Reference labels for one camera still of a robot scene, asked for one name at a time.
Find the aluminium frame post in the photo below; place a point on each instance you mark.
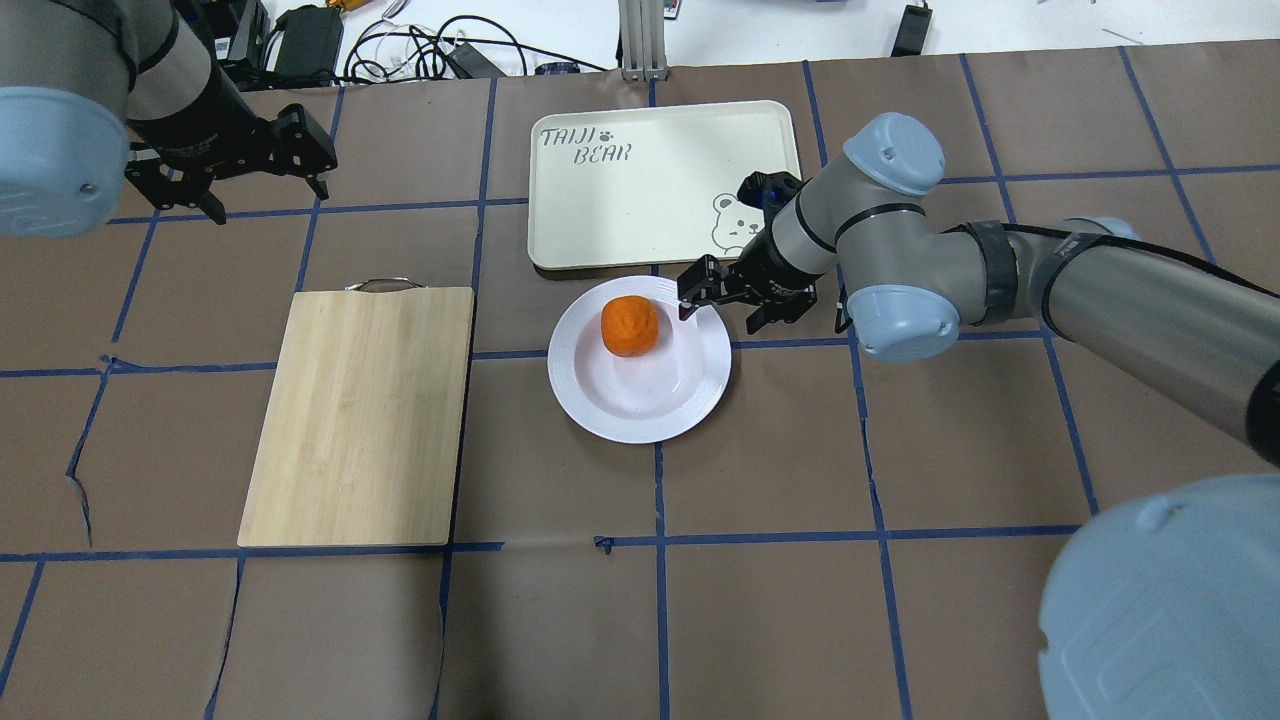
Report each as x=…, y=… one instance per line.
x=643, y=40

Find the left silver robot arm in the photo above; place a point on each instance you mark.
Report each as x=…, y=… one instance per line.
x=98, y=94

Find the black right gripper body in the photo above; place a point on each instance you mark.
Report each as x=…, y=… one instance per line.
x=771, y=269

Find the black power brick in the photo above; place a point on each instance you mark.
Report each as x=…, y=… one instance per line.
x=308, y=47

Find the wooden cutting board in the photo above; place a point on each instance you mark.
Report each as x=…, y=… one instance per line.
x=361, y=440

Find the black power adapter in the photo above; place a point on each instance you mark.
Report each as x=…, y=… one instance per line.
x=913, y=30

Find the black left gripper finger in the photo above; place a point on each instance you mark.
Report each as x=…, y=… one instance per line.
x=189, y=189
x=304, y=149

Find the orange fruit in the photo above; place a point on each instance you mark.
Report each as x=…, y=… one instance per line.
x=630, y=326

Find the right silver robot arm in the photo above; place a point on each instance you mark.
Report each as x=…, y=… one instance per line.
x=1163, y=608

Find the white round plate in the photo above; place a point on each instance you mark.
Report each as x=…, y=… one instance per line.
x=643, y=399

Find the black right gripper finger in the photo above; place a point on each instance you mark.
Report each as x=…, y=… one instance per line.
x=707, y=282
x=788, y=311

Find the cream bear tray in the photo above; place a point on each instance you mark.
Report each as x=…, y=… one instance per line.
x=650, y=186

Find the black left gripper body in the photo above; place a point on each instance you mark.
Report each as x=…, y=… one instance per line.
x=212, y=132

